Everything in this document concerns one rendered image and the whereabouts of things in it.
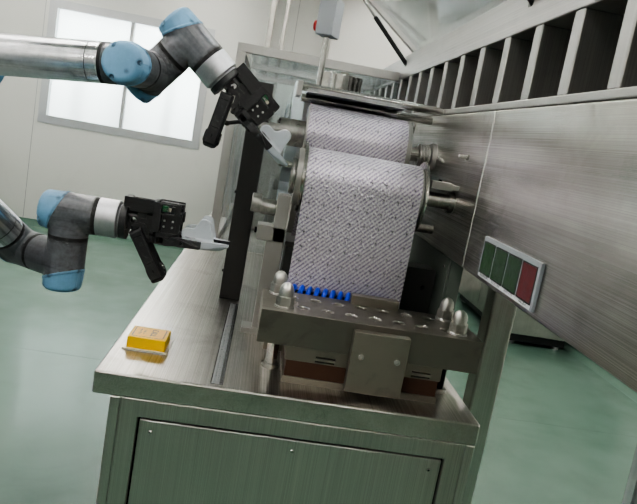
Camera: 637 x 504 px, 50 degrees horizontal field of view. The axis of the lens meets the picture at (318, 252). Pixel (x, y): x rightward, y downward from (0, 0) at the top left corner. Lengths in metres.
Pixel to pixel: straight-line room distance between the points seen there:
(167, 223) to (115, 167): 5.75
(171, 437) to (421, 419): 0.43
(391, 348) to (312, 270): 0.27
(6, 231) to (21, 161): 5.90
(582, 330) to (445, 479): 0.50
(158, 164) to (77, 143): 0.80
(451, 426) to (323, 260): 0.41
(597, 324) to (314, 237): 0.68
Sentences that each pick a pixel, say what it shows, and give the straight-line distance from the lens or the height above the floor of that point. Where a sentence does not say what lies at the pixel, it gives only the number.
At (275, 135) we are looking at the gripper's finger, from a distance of 1.39.
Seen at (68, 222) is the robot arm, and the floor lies 1.09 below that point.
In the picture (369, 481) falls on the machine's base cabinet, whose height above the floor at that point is 0.77.
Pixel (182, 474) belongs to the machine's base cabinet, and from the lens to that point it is 1.24.
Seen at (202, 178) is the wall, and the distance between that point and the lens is 6.96.
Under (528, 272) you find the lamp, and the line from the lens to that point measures 1.01.
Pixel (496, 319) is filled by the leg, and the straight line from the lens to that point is 1.62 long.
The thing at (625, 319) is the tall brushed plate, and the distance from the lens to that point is 0.79.
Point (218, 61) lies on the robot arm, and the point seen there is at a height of 1.44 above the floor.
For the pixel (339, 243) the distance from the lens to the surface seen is 1.37.
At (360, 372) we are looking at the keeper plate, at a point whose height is 0.95.
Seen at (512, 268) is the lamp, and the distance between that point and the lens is 1.07.
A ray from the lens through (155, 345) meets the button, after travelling 1.29.
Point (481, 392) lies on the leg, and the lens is 1.66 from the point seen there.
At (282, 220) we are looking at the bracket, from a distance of 1.43.
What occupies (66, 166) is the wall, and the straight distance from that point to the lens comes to 7.20.
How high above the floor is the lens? 1.33
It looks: 9 degrees down
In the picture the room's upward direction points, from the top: 10 degrees clockwise
